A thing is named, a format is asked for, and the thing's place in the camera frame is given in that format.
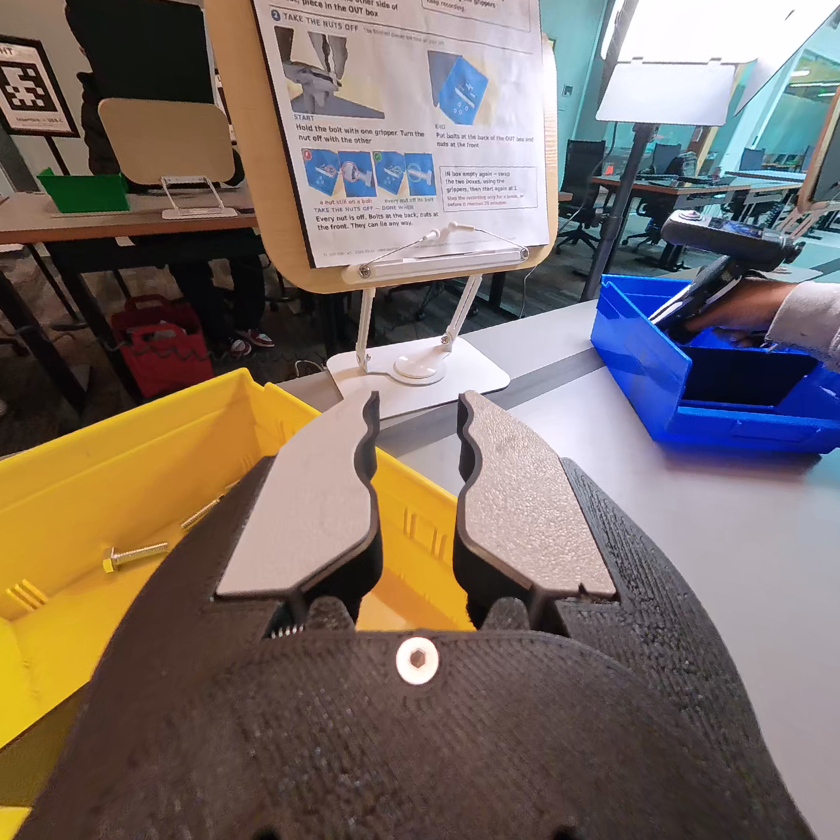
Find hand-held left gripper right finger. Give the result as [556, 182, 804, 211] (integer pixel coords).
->
[453, 390, 620, 626]

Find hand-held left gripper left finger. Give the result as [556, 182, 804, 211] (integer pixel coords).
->
[215, 391, 383, 623]

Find silver hex bolt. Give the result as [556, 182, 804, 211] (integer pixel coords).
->
[179, 495, 225, 530]
[100, 541, 170, 575]

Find blue plastic bin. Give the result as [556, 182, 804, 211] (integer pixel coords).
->
[589, 273, 840, 455]

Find yellow plastic bin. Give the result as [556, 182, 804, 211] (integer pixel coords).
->
[0, 367, 475, 840]

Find person's right hand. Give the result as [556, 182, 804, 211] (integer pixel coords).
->
[684, 277, 797, 350]

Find wooden top desk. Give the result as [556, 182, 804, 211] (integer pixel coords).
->
[0, 185, 266, 411]
[591, 169, 809, 271]

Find light stand pole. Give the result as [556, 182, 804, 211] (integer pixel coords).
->
[581, 123, 659, 303]

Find wooden document stand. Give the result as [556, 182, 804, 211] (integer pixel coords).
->
[203, 0, 560, 422]
[97, 98, 239, 221]

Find studio light panel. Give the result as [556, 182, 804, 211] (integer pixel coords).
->
[594, 0, 840, 127]

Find black office chair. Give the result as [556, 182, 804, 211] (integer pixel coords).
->
[558, 139, 608, 249]

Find red bag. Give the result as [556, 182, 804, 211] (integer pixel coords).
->
[110, 295, 215, 399]

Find printed instruction sheet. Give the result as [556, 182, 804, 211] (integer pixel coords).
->
[252, 0, 551, 270]

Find green plastic bin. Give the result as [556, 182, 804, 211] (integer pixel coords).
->
[36, 167, 131, 215]

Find framed tag poster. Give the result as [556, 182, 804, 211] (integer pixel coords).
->
[0, 36, 81, 139]

